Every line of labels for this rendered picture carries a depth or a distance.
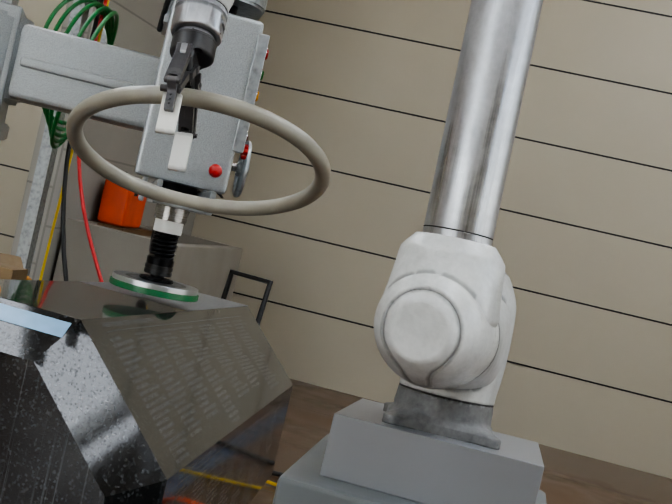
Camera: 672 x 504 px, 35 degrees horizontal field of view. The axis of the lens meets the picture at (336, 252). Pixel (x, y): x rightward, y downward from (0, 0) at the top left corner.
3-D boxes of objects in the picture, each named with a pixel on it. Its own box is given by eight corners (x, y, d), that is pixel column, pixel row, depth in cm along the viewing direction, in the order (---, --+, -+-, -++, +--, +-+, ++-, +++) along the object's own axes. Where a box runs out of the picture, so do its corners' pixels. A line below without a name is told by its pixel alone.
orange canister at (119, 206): (84, 224, 583) (98, 165, 582) (118, 227, 633) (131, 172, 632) (122, 234, 580) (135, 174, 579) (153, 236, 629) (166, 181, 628)
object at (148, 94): (61, 182, 217) (64, 168, 218) (296, 236, 226) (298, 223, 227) (68, 69, 172) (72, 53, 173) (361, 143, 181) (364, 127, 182)
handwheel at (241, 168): (201, 189, 285) (214, 133, 284) (238, 197, 286) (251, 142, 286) (205, 190, 270) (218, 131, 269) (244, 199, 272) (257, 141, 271)
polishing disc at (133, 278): (214, 299, 264) (215, 294, 264) (140, 288, 250) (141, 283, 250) (167, 282, 280) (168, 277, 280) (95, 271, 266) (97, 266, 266)
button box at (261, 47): (229, 151, 263) (255, 36, 262) (239, 153, 263) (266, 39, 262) (231, 150, 255) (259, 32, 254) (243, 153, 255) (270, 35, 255)
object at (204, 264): (29, 380, 558) (65, 217, 555) (120, 357, 686) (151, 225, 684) (140, 410, 548) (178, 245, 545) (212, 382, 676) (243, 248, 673)
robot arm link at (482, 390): (502, 404, 177) (532, 273, 177) (486, 409, 159) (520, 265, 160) (408, 380, 182) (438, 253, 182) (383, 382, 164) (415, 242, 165)
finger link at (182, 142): (175, 131, 183) (176, 133, 184) (167, 168, 180) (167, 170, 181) (192, 133, 183) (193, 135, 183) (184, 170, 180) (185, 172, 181)
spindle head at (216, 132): (131, 183, 287) (169, 18, 286) (212, 202, 292) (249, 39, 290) (130, 184, 252) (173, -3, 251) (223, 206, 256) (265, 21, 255)
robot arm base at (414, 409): (487, 432, 184) (495, 400, 184) (500, 450, 162) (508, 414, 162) (383, 406, 185) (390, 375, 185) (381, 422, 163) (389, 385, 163)
